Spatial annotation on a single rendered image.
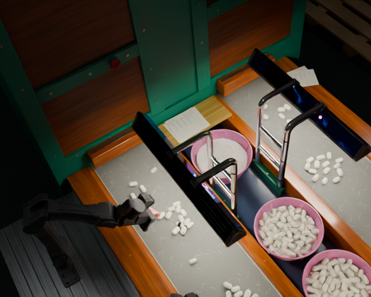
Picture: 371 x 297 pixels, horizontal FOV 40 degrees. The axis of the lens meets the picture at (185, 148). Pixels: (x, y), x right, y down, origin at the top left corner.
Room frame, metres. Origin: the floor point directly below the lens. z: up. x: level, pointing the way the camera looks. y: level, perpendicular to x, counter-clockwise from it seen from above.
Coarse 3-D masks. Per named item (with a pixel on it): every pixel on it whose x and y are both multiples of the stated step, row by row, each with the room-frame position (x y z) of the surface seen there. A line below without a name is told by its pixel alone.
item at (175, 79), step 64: (0, 0) 1.30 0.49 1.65; (64, 0) 1.39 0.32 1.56; (128, 0) 1.48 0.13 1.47; (192, 0) 1.59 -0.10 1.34; (256, 0) 1.76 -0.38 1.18; (0, 64) 1.25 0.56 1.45; (64, 64) 1.35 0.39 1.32; (128, 64) 1.46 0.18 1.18; (192, 64) 1.59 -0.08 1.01; (64, 128) 1.31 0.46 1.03
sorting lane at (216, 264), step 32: (128, 160) 1.33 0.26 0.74; (128, 192) 1.16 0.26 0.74; (160, 192) 1.14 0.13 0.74; (160, 224) 0.99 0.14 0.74; (160, 256) 0.85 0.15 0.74; (192, 256) 0.83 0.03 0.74; (224, 256) 0.82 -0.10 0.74; (192, 288) 0.71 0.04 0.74; (224, 288) 0.69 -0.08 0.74; (256, 288) 0.68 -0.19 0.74
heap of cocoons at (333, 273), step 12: (324, 264) 0.74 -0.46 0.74; (336, 264) 0.73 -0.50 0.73; (348, 264) 0.72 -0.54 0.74; (312, 276) 0.69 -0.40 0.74; (324, 276) 0.69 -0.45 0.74; (336, 276) 0.69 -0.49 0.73; (348, 276) 0.68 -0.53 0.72; (360, 276) 0.67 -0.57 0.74; (312, 288) 0.65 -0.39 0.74; (324, 288) 0.64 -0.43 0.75; (336, 288) 0.64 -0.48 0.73; (348, 288) 0.64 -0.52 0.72; (360, 288) 0.63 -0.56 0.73
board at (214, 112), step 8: (200, 104) 1.57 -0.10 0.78; (208, 104) 1.56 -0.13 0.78; (216, 104) 1.56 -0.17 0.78; (200, 112) 1.52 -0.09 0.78; (208, 112) 1.52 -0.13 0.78; (216, 112) 1.51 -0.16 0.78; (224, 112) 1.50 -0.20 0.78; (208, 120) 1.47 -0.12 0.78; (216, 120) 1.46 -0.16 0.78; (160, 128) 1.46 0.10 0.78; (208, 128) 1.42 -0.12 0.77; (168, 136) 1.41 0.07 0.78; (192, 136) 1.39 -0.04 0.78; (176, 144) 1.35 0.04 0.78
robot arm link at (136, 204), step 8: (128, 200) 0.94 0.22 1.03; (136, 200) 0.95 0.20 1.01; (120, 208) 0.94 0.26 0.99; (128, 208) 0.91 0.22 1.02; (136, 208) 0.92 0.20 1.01; (144, 208) 0.93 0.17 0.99; (120, 216) 0.91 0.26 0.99; (128, 216) 0.91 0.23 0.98; (136, 216) 0.91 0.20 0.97; (104, 224) 0.89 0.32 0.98; (112, 224) 0.89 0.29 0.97
